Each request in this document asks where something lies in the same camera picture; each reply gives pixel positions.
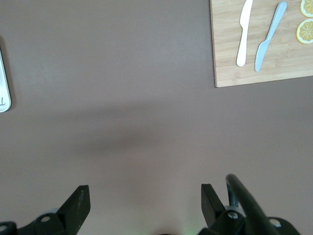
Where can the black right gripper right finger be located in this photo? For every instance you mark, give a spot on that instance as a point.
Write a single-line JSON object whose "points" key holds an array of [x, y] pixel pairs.
{"points": [[210, 205]]}

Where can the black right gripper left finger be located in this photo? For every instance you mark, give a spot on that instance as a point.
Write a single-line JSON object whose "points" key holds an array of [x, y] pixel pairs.
{"points": [[75, 208]]}

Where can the beige bear print tray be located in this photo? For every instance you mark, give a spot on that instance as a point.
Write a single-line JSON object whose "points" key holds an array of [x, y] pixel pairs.
{"points": [[3, 85]]}

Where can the bamboo cutting board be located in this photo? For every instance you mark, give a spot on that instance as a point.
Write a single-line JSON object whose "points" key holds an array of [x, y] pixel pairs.
{"points": [[276, 66]]}

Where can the white plastic knife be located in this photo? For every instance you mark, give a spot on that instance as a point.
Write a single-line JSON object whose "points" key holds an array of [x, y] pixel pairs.
{"points": [[244, 31]]}

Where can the grey plastic knife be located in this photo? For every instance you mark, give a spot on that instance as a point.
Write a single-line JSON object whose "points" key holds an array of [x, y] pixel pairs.
{"points": [[269, 36]]}

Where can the lemon slice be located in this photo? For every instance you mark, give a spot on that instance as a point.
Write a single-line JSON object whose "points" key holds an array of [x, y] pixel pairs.
{"points": [[307, 7], [305, 31]]}

